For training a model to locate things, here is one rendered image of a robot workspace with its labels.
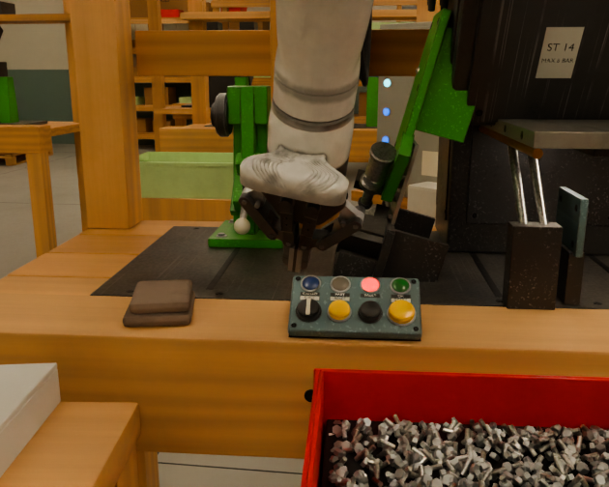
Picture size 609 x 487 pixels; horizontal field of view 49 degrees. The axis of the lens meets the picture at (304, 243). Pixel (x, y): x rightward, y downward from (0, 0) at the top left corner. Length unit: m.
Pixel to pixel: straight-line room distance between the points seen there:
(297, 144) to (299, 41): 0.10
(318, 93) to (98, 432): 0.39
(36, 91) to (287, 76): 12.06
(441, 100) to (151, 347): 0.50
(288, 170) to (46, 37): 11.94
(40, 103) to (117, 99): 11.18
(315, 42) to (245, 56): 0.90
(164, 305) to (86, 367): 0.11
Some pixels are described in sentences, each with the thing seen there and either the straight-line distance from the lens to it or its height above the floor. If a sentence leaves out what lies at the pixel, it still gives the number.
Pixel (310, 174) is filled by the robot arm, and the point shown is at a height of 1.11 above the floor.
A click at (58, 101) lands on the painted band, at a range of 12.39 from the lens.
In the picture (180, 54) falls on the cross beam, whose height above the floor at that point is 1.23.
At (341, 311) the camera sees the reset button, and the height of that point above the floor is 0.93.
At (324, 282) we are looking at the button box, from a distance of 0.79.
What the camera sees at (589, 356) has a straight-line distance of 0.79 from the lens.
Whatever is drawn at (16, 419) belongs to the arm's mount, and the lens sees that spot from 0.68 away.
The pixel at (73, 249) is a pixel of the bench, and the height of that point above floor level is 0.88.
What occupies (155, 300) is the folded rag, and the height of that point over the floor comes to 0.93.
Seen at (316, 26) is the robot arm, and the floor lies 1.22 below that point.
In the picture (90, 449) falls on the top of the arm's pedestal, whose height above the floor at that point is 0.85.
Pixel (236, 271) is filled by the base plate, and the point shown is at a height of 0.90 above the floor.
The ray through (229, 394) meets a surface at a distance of 0.79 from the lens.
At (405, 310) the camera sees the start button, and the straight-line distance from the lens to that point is 0.75.
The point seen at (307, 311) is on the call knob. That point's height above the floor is 0.93.
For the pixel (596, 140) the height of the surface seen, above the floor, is 1.12.
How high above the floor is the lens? 1.19
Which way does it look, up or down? 14 degrees down
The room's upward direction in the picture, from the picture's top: straight up
